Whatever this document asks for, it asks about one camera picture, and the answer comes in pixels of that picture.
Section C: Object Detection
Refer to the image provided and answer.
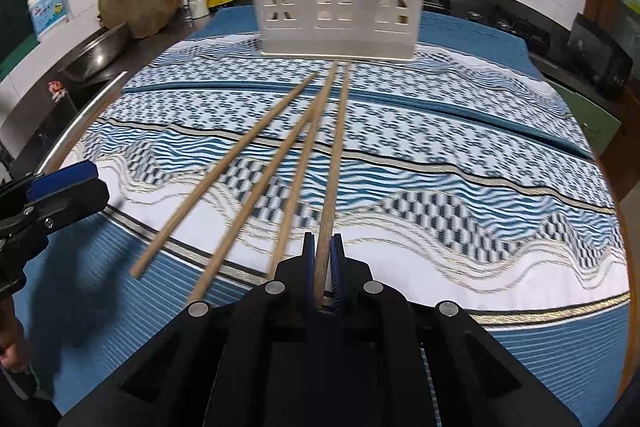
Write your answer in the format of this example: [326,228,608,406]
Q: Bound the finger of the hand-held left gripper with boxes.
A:
[22,180,110,236]
[24,160,100,200]

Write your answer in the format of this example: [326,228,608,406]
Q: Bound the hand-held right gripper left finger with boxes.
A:
[60,232,324,427]

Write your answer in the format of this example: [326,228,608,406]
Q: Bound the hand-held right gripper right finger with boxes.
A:
[324,233,581,427]

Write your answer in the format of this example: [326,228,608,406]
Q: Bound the long wooden chopstick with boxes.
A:
[187,62,340,304]
[314,63,353,312]
[270,67,338,282]
[130,72,320,279]

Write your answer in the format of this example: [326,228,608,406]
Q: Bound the person's left hand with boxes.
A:
[0,306,31,373]

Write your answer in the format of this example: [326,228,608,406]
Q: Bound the black kitchen sink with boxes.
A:
[0,72,128,178]

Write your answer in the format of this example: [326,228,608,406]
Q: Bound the metal colander bowl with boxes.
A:
[59,22,130,83]

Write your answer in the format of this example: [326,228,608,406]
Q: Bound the large blue patterned mat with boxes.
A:
[10,79,634,427]

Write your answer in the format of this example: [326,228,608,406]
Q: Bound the white detergent bottle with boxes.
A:
[27,0,69,41]

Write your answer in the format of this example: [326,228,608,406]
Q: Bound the green cabinet front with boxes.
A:
[549,81,622,158]

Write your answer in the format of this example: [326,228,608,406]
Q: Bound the black gas stove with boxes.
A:
[424,0,552,46]

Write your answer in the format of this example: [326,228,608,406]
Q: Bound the black box appliance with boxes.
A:
[567,12,634,100]

